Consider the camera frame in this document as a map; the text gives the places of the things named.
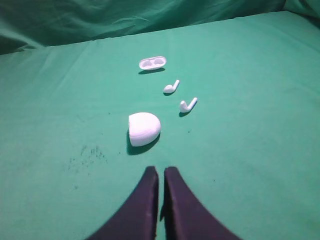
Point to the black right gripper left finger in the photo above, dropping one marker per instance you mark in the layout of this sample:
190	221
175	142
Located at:
137	218

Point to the white earphone case lid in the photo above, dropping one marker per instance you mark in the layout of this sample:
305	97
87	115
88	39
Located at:
152	63

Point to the white earphone case body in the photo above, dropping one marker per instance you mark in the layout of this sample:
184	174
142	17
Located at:
143	128

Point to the green backdrop cloth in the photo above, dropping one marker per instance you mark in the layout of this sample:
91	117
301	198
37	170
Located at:
31	24

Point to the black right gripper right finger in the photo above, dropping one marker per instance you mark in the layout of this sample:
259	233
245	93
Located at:
185	218

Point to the white earbud near case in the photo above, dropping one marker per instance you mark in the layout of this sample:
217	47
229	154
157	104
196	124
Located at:
185	108

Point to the white earbud near lid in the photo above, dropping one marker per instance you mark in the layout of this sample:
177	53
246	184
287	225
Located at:
169	89

